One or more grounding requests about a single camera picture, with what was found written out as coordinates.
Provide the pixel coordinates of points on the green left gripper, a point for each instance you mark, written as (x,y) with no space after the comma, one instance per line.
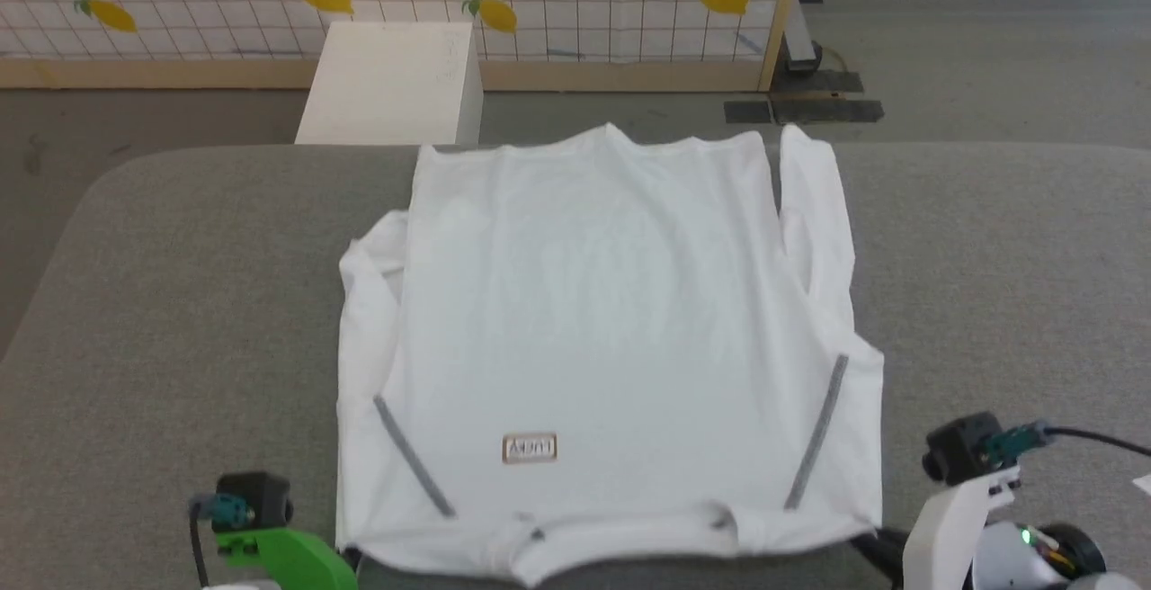
(292,558)

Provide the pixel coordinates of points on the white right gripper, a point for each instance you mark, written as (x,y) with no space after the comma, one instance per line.
(944,536)

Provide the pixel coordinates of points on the white long-sleeve shirt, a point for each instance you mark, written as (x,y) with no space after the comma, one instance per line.
(611,329)

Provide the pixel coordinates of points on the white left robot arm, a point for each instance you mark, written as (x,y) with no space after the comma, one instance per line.
(234,585)

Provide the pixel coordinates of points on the long black floor plate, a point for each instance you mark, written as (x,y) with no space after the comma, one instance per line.
(827,111)

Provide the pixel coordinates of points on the small black floor mat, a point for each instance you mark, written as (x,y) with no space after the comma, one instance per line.
(748,111)

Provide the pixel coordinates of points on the white box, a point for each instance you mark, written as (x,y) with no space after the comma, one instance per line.
(396,86)

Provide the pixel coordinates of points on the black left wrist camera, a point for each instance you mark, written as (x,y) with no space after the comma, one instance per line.
(261,500)

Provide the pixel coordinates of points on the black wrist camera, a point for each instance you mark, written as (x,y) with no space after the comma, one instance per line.
(962,446)
(261,500)

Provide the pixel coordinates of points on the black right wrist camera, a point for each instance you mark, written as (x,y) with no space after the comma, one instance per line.
(962,446)

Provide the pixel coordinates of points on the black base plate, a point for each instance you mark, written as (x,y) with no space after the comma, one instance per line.
(823,82)

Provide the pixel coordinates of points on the grey metal post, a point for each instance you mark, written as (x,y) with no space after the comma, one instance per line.
(800,37)

